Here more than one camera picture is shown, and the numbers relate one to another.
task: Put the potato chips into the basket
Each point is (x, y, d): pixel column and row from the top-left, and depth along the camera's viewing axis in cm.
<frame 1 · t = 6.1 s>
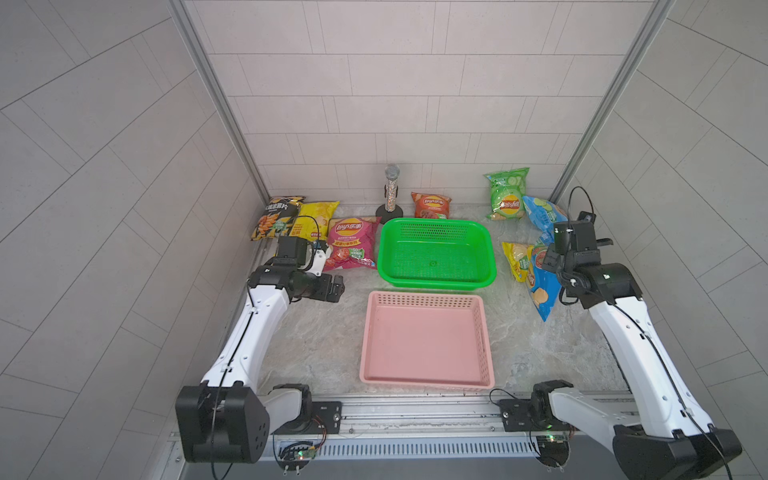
left hand: (332, 280, 81), fingers open
right hand: (559, 250, 73), fingers closed
green plastic basket: (435, 254, 104), on the table
pink plastic basket: (426, 340, 86), on the table
black chips bag: (277, 218, 106), point 7 cm above the table
yellow chips bag back left: (313, 219, 108), point 6 cm above the table
magenta tomato chips bag: (353, 243, 98), point 8 cm above the table
small red chips bag: (431, 206, 110), point 7 cm above the table
green cucumber chips bag: (507, 190, 108), point 12 cm above the table
light blue chips bag: (544, 214, 102), point 12 cm above the table
yellow chips bag right: (520, 258, 97), point 6 cm above the table
blue chips bag: (541, 287, 77), point 18 cm above the table
microphone-like stand: (390, 210, 109), point 7 cm above the table

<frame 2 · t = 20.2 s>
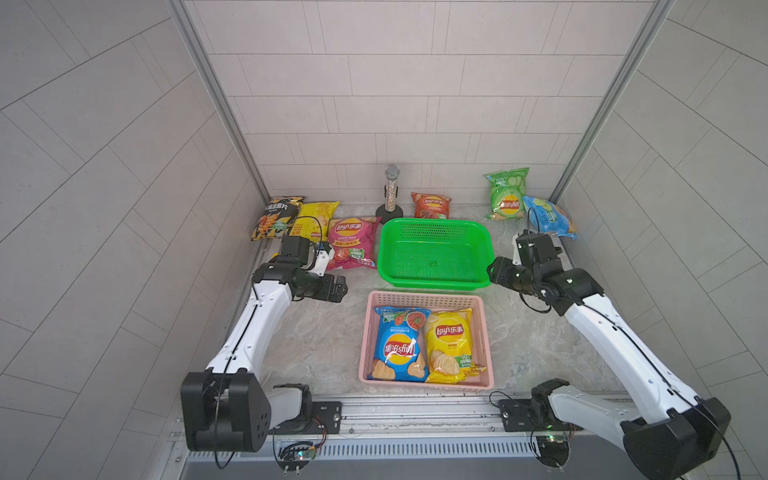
left hand: (335, 282, 82), fingers open
right hand: (490, 269, 77), fingers open
yellow chips bag right: (449, 337, 80), point 7 cm above the table
blue chips bag: (400, 351, 77), point 7 cm above the table
the other named things where they were.

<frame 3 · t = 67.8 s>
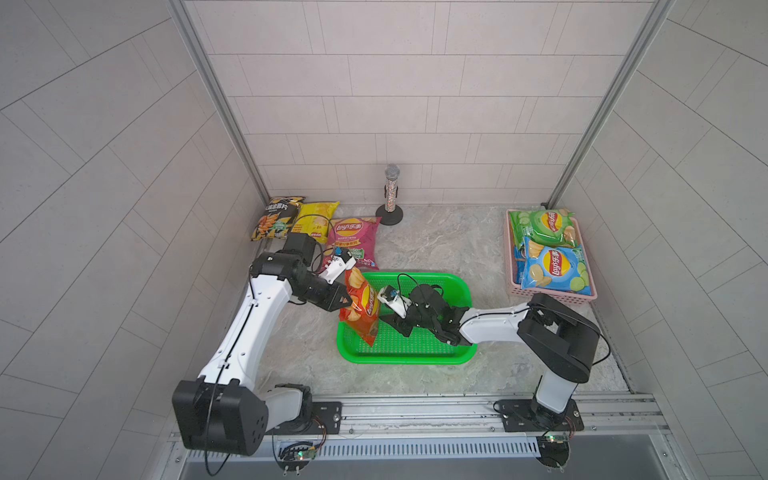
left hand: (352, 296, 74), fingers closed
right hand: (384, 312, 85), fingers open
green plastic basket: (391, 346, 84), on the table
small red chips bag: (362, 316, 74), point 16 cm above the table
green cucumber chips bag: (546, 228, 97), point 13 cm above the table
light blue chips bag: (562, 268, 86), point 13 cm above the table
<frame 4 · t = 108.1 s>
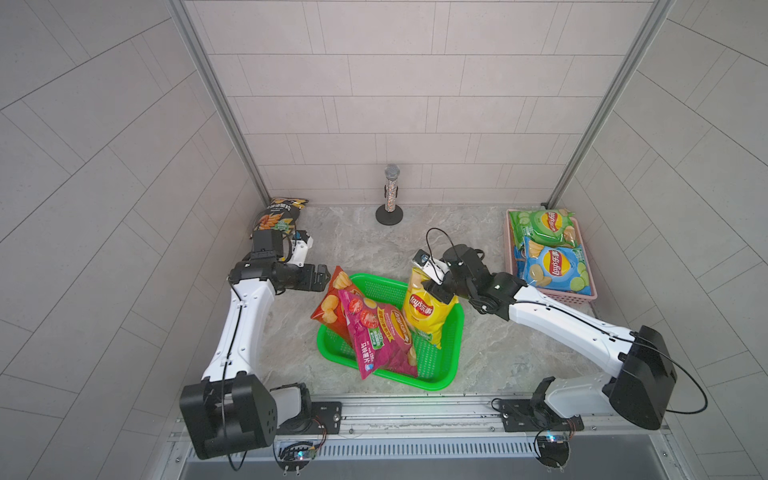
left hand: (317, 269, 81), fingers open
right hand: (428, 273, 80), fingers open
yellow chips bag back left: (427, 310, 78), point 12 cm above the table
magenta tomato chips bag: (382, 335, 70), point 16 cm above the table
small red chips bag: (329, 311, 75), point 15 cm above the table
